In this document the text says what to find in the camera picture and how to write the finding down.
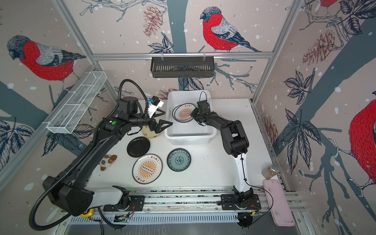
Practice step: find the small plush toy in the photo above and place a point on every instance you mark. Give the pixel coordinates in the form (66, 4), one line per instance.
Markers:
(107, 161)

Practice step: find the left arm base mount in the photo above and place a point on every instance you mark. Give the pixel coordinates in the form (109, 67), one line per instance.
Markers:
(127, 202)

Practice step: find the black round plate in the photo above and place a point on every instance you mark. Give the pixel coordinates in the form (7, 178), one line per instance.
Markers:
(138, 147)

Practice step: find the glass jar with lid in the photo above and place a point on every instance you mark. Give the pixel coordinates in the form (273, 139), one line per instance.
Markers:
(270, 171)

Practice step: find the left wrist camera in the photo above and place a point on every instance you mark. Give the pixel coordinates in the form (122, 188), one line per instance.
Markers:
(154, 104)

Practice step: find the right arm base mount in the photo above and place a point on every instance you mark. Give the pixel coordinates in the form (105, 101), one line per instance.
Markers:
(247, 200)

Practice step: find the pink flat case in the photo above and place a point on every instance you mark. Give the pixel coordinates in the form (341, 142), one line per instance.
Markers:
(280, 210)

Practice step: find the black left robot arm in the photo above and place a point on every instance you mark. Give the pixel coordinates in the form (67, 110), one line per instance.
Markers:
(67, 190)

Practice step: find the teal floral plate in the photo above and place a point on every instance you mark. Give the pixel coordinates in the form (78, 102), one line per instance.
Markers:
(179, 160)

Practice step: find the yellow round plate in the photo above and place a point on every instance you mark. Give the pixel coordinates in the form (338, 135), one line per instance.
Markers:
(150, 134)

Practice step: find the yellow tape measure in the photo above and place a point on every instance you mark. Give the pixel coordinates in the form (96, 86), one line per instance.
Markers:
(88, 213)

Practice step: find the white plastic bin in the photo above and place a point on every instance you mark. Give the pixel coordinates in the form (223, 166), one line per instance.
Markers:
(190, 133)

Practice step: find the white wire mesh shelf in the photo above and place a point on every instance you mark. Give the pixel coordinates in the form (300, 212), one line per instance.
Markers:
(79, 100)

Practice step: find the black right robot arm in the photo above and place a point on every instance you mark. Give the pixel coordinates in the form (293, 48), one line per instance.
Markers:
(235, 143)

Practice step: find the orange sunburst plate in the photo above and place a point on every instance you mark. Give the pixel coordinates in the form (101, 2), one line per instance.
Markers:
(147, 169)
(182, 113)

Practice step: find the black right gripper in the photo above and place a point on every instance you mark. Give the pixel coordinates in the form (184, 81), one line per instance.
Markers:
(194, 113)

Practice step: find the black hanging wire basket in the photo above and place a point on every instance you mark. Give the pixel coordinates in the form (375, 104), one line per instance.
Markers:
(182, 67)

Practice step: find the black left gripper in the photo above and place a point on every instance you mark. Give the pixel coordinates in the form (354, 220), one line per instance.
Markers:
(158, 128)

